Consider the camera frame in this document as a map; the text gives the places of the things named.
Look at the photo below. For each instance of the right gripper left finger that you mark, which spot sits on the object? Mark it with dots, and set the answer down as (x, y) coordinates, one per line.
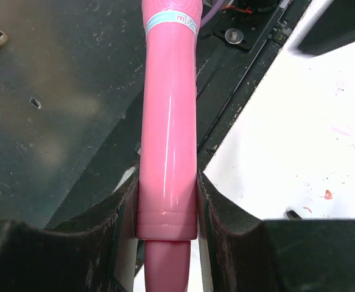
(93, 251)

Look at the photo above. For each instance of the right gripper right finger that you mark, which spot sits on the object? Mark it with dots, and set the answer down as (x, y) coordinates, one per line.
(239, 252)

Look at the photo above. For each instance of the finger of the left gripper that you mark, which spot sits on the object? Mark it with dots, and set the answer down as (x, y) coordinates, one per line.
(331, 30)

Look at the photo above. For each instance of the pink toy microphone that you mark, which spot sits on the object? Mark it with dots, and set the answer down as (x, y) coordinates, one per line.
(167, 204)

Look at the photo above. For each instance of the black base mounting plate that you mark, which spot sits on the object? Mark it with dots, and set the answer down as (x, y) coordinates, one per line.
(227, 77)

